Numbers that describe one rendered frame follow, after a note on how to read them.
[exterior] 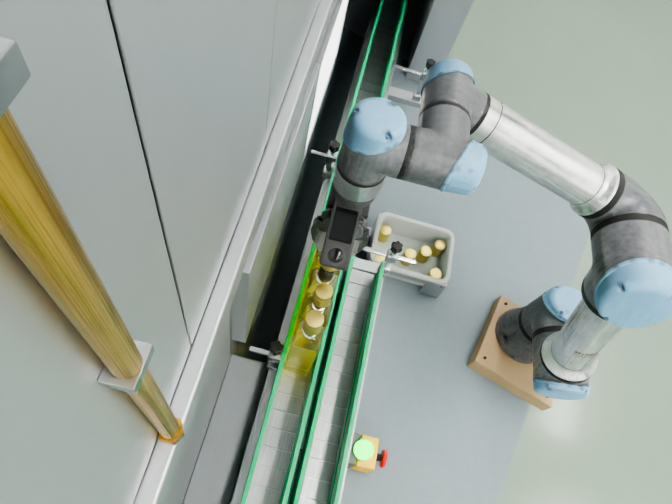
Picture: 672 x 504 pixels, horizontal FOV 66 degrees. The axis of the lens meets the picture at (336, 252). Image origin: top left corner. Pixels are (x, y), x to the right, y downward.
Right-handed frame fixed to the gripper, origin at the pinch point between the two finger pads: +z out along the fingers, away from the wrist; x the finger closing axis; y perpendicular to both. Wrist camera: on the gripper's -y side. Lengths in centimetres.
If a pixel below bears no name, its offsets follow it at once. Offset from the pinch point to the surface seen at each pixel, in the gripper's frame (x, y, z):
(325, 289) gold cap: -0.4, -5.7, 3.4
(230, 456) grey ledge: 9.2, -34.5, 31.3
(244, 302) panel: 12.7, -13.7, -0.7
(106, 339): 13, -39, -57
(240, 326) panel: 13.3, -13.7, 11.9
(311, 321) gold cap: 0.7, -12.5, 3.3
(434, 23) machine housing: -15, 101, 22
